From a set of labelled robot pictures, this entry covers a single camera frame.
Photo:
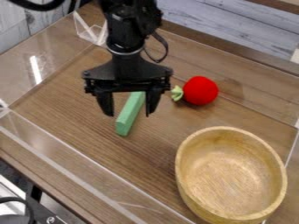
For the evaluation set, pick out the green rectangular block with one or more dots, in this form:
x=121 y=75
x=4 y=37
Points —
x=128 y=113

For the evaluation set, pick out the clear acrylic wall panel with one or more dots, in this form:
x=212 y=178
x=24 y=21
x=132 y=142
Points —
x=87 y=188

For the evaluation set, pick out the red plush strawberry toy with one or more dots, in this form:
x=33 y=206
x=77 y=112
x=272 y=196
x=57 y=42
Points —
x=199 y=91

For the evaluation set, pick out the clear acrylic corner bracket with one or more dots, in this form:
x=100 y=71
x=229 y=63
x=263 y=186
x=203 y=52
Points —
x=95 y=34

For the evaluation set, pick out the brown wooden bowl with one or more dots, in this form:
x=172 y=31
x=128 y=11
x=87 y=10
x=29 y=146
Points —
x=229 y=176

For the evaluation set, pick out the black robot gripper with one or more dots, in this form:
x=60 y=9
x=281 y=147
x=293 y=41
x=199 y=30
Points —
x=127 y=73

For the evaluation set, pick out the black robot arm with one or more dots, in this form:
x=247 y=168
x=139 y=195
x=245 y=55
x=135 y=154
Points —
x=133 y=20

